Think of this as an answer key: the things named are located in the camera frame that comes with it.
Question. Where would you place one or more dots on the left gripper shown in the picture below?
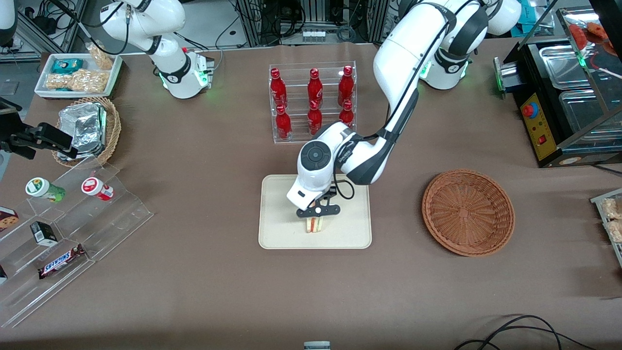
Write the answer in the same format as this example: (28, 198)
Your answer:
(332, 192)

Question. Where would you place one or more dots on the triangle sandwich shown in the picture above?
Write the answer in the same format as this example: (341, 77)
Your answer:
(314, 226)

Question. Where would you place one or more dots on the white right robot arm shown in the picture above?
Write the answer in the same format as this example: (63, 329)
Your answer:
(165, 63)

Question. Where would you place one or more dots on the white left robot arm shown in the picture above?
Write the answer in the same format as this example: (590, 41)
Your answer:
(408, 48)

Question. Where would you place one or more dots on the cream rectangular plastic tray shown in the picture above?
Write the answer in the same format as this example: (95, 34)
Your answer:
(345, 228)

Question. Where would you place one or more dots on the small tan wicker basket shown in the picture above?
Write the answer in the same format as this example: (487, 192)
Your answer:
(112, 131)

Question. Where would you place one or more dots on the white snack tray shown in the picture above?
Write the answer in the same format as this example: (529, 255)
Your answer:
(112, 68)

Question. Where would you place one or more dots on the large brown wicker basket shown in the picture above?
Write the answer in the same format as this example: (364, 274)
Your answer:
(466, 214)

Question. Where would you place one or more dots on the clear bread tray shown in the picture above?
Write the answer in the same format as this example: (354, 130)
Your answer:
(600, 198)

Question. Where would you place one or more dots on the aluminium foil container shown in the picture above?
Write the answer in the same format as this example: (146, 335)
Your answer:
(85, 126)

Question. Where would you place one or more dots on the green lidded snack cup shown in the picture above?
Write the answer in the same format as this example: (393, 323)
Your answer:
(41, 187)

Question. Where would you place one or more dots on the clear bag of nuts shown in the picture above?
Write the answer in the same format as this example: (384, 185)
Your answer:
(102, 57)
(77, 81)

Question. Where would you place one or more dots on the red lidded snack cup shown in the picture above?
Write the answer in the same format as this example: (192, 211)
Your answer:
(95, 186)

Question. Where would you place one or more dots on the brown cookie box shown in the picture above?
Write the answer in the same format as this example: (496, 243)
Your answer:
(7, 218)

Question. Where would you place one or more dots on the teal snack packet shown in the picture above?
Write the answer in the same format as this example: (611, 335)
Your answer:
(67, 65)

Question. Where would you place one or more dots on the small black carton box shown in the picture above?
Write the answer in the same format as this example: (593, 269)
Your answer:
(44, 233)

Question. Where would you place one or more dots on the red cola bottle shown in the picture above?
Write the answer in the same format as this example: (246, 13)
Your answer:
(346, 114)
(283, 124)
(277, 87)
(345, 85)
(315, 87)
(314, 119)

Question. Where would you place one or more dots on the clear acrylic stepped shelf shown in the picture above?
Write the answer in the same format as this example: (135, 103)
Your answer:
(121, 209)

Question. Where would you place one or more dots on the Snickers chocolate bar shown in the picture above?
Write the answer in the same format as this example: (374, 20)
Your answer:
(60, 262)

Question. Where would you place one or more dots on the dark packaged snack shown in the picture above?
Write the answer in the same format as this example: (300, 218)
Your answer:
(2, 274)

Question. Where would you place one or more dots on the grey device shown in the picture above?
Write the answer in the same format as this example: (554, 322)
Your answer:
(317, 345)

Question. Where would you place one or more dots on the clear acrylic bottle rack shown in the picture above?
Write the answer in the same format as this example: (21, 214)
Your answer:
(296, 78)

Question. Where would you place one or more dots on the white power strip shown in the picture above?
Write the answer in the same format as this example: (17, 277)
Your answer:
(313, 35)

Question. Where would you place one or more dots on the black food warmer case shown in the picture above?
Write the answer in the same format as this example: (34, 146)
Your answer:
(544, 112)

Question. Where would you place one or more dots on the wrapped bread piece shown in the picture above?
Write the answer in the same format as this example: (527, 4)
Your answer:
(616, 232)
(612, 209)

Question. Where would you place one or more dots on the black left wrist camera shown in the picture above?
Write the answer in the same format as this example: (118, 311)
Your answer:
(333, 195)

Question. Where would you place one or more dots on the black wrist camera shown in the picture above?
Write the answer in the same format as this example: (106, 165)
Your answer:
(10, 121)
(333, 195)

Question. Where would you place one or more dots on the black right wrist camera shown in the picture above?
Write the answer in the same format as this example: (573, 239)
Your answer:
(10, 121)

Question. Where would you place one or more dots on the aluminium frame equipment rack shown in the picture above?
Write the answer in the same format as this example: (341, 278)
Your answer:
(311, 14)

